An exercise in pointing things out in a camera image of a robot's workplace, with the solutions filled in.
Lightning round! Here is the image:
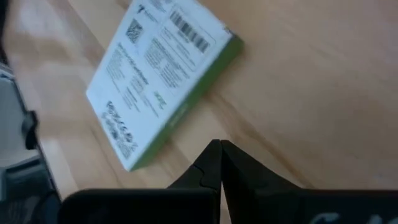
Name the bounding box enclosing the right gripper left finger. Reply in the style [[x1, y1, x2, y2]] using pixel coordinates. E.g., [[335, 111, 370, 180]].
[[58, 139, 222, 224]]

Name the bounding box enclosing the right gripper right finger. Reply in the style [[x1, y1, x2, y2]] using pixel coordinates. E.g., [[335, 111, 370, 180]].
[[221, 140, 398, 224]]

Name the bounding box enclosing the white green card reader box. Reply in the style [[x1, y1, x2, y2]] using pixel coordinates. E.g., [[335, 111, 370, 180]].
[[85, 0, 245, 172]]

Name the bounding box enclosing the black aluminium frame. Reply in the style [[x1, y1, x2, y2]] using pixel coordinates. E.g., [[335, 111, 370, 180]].
[[0, 0, 63, 224]]

